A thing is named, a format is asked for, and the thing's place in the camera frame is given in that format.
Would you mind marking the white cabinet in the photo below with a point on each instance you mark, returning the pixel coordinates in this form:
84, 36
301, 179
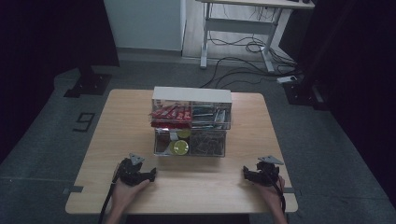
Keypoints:
144, 25

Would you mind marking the grey tape strip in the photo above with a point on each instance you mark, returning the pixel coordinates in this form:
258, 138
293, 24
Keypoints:
293, 190
73, 189

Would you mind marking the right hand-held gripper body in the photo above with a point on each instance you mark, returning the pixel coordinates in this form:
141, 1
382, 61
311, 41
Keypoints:
266, 174

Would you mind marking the person's right hand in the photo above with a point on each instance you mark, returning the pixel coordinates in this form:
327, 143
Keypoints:
271, 194

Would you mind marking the stack of dark silver packets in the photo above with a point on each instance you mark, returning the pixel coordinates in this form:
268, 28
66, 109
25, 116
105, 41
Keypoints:
208, 116

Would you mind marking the white power strip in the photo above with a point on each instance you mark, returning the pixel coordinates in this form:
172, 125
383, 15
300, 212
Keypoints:
286, 79

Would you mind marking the small yellow lid round tin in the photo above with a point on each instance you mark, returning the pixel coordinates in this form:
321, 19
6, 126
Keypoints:
184, 133

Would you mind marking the black stand base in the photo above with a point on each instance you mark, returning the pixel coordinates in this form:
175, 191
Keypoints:
90, 84

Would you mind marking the large yellow lid round tin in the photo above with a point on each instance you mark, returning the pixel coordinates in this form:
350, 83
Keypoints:
179, 147

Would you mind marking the clear drawer organizer white top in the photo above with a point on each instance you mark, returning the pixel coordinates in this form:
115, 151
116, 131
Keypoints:
191, 95

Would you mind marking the black equipment stand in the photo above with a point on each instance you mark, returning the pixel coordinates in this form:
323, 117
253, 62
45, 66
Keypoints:
306, 91

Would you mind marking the person's left hand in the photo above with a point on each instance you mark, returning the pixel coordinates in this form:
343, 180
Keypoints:
126, 194

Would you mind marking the dark curtain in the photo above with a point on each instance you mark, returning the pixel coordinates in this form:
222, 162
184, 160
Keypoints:
46, 62
358, 77

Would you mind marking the white frame desk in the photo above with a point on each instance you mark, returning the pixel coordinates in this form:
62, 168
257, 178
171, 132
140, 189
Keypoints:
239, 26

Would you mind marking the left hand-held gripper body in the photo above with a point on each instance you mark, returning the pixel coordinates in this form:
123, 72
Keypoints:
130, 174

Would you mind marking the stack of red packets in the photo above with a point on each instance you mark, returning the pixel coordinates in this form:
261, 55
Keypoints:
172, 115

